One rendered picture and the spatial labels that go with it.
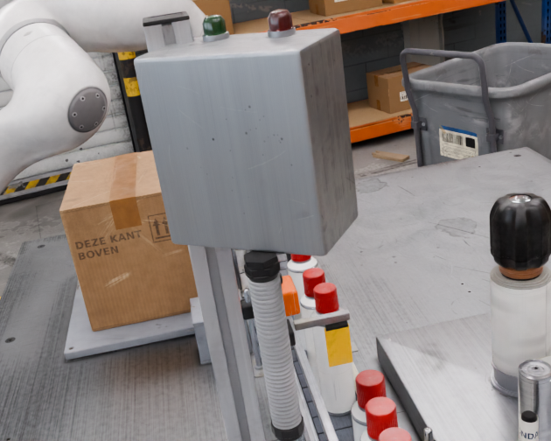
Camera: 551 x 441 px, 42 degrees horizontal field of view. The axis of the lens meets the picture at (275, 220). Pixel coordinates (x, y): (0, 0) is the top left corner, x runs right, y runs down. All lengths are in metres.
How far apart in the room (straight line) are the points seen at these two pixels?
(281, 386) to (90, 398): 0.68
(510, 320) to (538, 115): 2.31
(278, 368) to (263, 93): 0.27
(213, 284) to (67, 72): 0.30
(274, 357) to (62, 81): 0.41
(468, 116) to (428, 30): 2.82
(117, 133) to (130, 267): 3.79
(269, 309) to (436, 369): 0.55
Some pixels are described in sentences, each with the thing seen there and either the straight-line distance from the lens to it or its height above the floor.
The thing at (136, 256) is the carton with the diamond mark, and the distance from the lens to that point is 1.46.
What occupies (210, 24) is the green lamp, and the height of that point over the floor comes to 1.49.
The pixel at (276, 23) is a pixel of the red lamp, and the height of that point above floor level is 1.49.
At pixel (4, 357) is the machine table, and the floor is 0.83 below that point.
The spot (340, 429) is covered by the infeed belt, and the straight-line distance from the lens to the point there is 1.10.
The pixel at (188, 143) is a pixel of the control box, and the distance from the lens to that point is 0.68.
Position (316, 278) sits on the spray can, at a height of 1.08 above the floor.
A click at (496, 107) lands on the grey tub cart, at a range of 3.17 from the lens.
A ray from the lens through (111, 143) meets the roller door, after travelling 5.25.
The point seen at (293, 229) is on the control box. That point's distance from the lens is 0.66.
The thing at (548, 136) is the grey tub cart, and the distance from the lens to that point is 3.47.
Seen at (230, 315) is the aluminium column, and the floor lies 1.17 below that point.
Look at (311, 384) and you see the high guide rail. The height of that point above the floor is 0.96.
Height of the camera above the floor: 1.58
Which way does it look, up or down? 23 degrees down
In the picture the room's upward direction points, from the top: 9 degrees counter-clockwise
